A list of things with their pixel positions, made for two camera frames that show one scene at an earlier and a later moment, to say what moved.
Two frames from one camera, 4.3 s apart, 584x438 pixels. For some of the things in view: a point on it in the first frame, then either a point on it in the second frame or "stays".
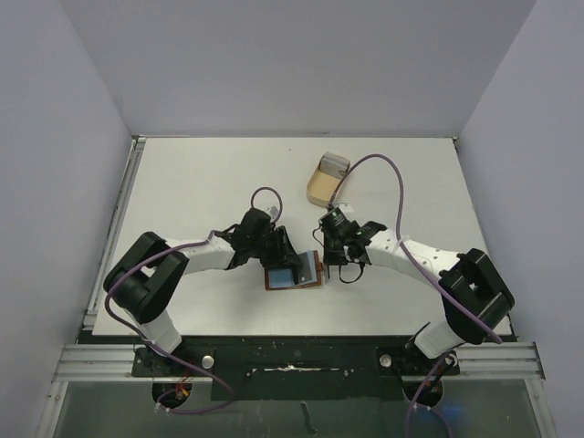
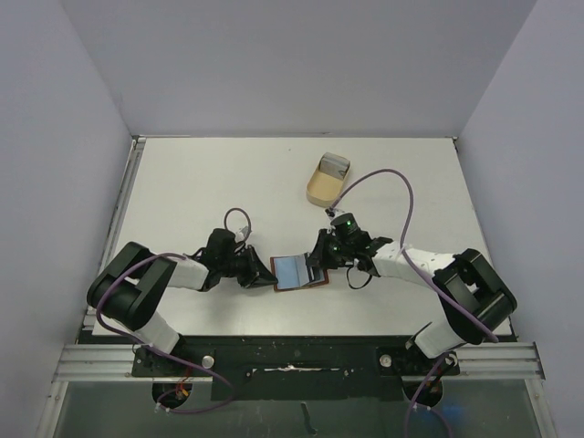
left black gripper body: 261,246 to 237,265
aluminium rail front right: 517,360 stays
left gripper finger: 283,253 to 260,270
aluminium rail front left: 98,363 stays
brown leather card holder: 304,271 stays
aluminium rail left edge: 90,319 stays
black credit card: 302,273 to 315,274
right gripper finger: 331,273 to 319,261
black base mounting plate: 296,367 stays
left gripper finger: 286,261 to 254,282
